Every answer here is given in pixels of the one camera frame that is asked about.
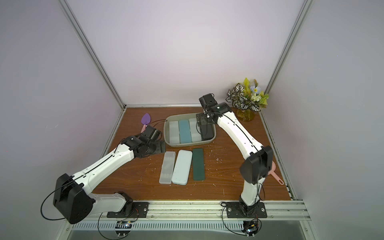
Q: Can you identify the small circuit board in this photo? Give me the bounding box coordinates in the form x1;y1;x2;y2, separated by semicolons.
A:
115;221;133;239
242;220;261;238

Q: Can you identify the left small circuit board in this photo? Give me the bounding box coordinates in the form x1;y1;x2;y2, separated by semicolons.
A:
115;221;133;239

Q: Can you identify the aluminium corner post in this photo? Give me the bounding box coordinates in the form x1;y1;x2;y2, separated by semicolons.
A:
59;0;126;111
265;0;314;94

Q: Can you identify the right black cable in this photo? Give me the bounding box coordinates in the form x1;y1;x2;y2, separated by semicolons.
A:
220;113;266;237

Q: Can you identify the left aluminium corner post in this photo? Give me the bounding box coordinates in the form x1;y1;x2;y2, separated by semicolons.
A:
59;0;126;111

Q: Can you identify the artificial flower plant in vase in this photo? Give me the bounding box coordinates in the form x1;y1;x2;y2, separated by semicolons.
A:
226;78;269;122

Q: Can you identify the aluminium front rail frame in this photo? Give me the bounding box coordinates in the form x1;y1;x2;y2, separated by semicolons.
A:
55;200;320;240

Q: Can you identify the dark green pencil case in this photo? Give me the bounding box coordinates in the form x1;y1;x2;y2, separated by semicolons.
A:
192;148;205;181

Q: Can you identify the teal ribbed pencil case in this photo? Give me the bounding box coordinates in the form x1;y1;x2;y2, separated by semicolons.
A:
179;120;192;144

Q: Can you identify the dark grey pencil case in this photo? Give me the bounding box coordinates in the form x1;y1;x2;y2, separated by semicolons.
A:
200;125;214;141

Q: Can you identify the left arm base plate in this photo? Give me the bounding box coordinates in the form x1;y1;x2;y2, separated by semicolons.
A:
107;202;149;219

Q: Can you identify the purple trowel pink handle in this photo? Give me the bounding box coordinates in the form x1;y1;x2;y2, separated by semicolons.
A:
141;113;151;133

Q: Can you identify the right small circuit board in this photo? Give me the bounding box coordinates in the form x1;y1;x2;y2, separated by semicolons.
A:
242;220;261;238

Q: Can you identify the pale blue white pencil case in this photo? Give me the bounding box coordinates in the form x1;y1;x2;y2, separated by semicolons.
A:
172;150;193;186

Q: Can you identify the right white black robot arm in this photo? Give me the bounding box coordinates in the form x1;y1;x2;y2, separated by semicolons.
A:
199;94;274;216

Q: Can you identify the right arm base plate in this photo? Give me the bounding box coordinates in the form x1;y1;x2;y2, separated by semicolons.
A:
224;202;268;219

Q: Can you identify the grey-green plastic storage box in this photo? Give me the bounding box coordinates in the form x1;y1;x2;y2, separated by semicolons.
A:
164;113;217;148

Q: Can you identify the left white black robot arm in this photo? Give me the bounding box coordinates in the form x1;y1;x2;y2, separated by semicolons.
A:
53;126;166;225

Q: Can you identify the right aluminium corner post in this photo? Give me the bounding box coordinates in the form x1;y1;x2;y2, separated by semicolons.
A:
265;0;314;94

